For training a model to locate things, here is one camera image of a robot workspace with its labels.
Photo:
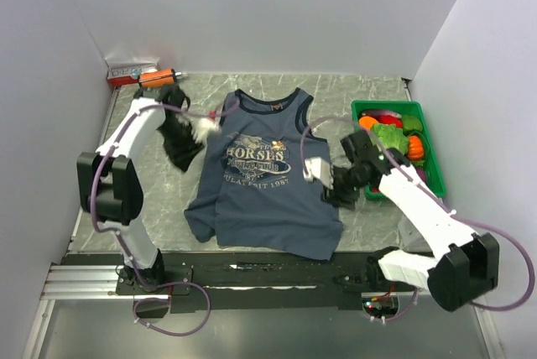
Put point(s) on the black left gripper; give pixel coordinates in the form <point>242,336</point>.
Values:
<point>184,156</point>

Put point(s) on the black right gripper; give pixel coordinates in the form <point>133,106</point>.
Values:
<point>333,195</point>

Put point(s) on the gold brooch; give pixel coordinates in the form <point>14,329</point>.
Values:
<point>278,145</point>

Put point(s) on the blue sleeveless shirt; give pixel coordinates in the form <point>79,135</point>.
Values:
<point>250,195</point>

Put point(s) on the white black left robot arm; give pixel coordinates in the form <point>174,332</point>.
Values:
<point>109,187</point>

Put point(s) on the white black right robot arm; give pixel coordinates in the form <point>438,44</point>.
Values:
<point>462,265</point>

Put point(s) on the toy lettuce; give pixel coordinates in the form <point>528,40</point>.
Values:
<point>391,136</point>

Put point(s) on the orange toy fruit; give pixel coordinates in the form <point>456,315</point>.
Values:
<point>367,122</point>

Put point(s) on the red toy chili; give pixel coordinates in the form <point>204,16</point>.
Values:
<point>388,118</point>

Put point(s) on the orange toy pumpkin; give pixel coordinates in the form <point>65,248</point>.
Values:
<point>416,149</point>

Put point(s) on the purple toy eggplant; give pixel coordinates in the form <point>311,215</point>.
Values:
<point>422,174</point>

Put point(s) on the green toy pepper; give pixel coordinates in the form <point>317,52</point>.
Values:
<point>411,124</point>

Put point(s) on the green plastic bin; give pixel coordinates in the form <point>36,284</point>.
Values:
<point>429,163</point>

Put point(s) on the orange cylinder tool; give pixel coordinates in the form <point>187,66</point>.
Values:
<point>159,78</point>

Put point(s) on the white bottle grey cap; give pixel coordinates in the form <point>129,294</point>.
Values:
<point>411,239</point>

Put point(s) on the red white cardboard box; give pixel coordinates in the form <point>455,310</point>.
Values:
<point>129,74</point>

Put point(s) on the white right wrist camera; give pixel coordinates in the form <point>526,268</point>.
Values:
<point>317,169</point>

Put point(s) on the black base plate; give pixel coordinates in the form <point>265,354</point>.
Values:
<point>201,299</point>

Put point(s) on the aluminium frame rail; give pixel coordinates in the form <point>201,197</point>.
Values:
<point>84,281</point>

